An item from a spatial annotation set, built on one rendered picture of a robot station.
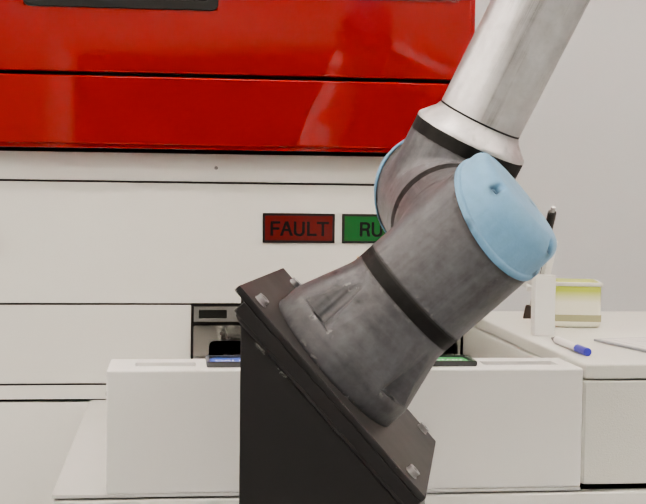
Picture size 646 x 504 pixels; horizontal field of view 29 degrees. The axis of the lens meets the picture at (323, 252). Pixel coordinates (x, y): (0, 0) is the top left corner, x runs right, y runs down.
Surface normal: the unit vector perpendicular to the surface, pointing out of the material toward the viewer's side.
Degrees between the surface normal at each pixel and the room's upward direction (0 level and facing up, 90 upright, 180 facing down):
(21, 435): 90
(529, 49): 104
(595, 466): 90
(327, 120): 90
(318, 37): 90
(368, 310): 67
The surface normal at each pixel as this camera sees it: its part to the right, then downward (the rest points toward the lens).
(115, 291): 0.11, 0.05
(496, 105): 0.00, 0.26
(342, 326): -0.07, -0.35
